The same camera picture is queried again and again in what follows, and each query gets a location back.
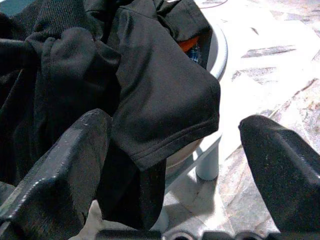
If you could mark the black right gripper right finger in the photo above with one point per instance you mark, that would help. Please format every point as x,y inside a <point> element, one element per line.
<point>287,175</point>

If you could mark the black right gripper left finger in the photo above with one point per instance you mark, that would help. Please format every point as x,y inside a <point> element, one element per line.
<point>50,187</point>

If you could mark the white laundry basket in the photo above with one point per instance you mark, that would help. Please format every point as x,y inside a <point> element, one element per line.
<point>207,162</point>

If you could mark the black smooth t-shirt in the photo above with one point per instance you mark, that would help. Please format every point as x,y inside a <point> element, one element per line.
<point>162,87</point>

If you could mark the orange item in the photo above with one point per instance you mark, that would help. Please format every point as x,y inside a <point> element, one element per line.
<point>188,44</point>

